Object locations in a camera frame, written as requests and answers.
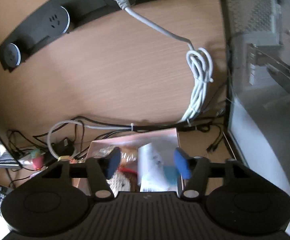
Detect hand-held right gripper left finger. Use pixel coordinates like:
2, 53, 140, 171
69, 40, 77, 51
41, 147, 122, 199

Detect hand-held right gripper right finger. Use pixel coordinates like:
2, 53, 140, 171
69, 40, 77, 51
173, 147, 251, 199

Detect white printed packet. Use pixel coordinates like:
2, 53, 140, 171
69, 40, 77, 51
137, 142, 183, 193

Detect pink cardboard box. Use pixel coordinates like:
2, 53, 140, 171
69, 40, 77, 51
86, 127, 185, 198

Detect red and yellow toy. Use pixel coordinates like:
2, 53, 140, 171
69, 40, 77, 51
117, 165, 137, 175

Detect clear plastic bag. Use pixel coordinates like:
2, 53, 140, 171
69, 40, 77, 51
90, 144, 138, 175

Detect white knitted item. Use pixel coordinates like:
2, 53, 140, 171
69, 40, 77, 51
107, 172, 138, 193

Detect black power adapter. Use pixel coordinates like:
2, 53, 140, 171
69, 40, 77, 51
51, 137, 76, 161

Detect pink and green toy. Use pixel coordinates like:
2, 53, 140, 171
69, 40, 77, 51
30, 149, 45, 172

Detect computer tower case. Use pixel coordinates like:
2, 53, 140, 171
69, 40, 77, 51
220, 0, 290, 240

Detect bundle of black cables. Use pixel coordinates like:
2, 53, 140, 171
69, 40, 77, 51
7, 115, 212, 188

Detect grey looped cable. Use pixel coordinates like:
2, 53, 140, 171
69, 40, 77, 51
47, 120, 133, 161

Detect white power cable with plug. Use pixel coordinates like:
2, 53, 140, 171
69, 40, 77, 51
108, 0, 214, 128

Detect black computer cables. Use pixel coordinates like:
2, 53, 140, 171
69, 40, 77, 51
205, 42, 234, 153

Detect black desk socket rail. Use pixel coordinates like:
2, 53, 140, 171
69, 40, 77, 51
0, 0, 204, 73

